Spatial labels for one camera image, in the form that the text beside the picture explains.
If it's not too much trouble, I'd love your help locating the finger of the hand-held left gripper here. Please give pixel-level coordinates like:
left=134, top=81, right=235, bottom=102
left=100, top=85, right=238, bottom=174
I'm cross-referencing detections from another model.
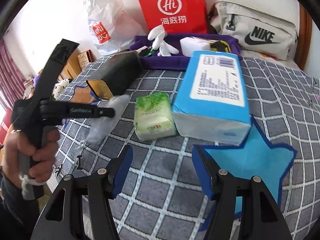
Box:
left=41, top=101, right=116, bottom=120

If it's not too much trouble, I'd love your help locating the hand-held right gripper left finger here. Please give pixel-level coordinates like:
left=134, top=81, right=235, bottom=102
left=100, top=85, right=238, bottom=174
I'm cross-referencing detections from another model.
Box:
left=31, top=144, right=133, bottom=240

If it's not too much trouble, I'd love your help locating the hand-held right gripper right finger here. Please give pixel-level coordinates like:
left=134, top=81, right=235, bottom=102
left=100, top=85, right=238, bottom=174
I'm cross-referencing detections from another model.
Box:
left=192, top=145, right=293, bottom=240

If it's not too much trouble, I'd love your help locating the white drawstring pouch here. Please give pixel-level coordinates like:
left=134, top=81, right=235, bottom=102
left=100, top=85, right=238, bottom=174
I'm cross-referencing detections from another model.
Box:
left=86, top=94, right=130, bottom=150

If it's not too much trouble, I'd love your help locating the small green tissue pack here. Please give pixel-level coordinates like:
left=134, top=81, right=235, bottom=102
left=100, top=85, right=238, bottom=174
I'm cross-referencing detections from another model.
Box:
left=134, top=92, right=177, bottom=142

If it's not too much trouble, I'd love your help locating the purple cloth tray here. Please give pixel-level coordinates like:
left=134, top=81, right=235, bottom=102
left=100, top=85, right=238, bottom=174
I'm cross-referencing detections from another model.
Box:
left=129, top=34, right=242, bottom=70

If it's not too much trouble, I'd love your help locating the white glove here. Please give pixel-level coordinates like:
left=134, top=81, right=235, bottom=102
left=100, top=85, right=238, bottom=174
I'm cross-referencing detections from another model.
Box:
left=147, top=26, right=179, bottom=57

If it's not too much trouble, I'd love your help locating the white foam block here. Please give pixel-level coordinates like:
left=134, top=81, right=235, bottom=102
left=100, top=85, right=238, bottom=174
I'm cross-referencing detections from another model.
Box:
left=180, top=37, right=212, bottom=55

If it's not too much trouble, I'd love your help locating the person's left forearm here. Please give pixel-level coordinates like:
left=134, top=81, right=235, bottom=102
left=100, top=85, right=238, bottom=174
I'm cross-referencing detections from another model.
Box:
left=0, top=175, right=40, bottom=240

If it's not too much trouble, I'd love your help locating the person's left hand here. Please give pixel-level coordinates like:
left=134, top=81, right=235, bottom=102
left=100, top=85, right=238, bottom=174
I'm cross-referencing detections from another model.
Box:
left=4, top=127, right=60, bottom=188

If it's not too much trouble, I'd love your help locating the white spotted object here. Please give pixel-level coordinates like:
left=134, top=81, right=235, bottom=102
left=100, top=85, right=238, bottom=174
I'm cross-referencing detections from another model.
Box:
left=51, top=79, right=69, bottom=98

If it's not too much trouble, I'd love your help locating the pink curtain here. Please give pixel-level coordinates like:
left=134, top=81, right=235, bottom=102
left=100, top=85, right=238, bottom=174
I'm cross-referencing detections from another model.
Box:
left=0, top=40, right=18, bottom=110

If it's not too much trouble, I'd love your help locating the grey checked bed sheet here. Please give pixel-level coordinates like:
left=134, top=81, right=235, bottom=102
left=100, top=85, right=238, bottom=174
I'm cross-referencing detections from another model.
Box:
left=52, top=55, right=320, bottom=240

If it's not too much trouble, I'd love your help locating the wooden chair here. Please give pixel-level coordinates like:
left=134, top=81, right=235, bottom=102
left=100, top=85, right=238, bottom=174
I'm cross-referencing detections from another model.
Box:
left=57, top=50, right=93, bottom=80

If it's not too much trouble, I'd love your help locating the blue star felt mat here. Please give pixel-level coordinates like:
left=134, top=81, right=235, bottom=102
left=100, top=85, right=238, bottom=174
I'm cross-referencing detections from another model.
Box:
left=194, top=116, right=298, bottom=227

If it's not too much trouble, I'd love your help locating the black box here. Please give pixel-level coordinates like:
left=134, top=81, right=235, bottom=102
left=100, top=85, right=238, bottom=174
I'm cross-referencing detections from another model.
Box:
left=86, top=51, right=143, bottom=100

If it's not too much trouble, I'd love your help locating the patterned small box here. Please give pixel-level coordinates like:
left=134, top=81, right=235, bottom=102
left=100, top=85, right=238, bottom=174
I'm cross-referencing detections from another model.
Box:
left=77, top=51, right=93, bottom=68

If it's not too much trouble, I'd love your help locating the large blue tissue pack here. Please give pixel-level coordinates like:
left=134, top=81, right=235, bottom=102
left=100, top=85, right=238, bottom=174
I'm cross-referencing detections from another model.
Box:
left=172, top=50, right=252, bottom=146

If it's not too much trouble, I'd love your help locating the white plastic bag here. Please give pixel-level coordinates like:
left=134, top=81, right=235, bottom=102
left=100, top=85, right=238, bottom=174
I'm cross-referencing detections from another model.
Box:
left=84, top=0, right=147, bottom=57

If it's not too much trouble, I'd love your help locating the red paper bag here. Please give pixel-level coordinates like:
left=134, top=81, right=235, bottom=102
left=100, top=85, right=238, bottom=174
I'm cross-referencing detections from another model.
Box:
left=134, top=0, right=209, bottom=34

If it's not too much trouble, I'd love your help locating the yellow and black item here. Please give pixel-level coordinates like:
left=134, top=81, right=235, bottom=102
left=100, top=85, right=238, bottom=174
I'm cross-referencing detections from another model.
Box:
left=210, top=40, right=232, bottom=53

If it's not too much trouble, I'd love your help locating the grey waist bag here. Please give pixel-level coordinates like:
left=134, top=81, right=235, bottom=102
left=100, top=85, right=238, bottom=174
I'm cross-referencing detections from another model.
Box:
left=209, top=1, right=299, bottom=60

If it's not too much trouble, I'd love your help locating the wooden headboard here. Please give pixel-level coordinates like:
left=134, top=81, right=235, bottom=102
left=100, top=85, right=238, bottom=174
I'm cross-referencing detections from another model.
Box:
left=294, top=5, right=313, bottom=72

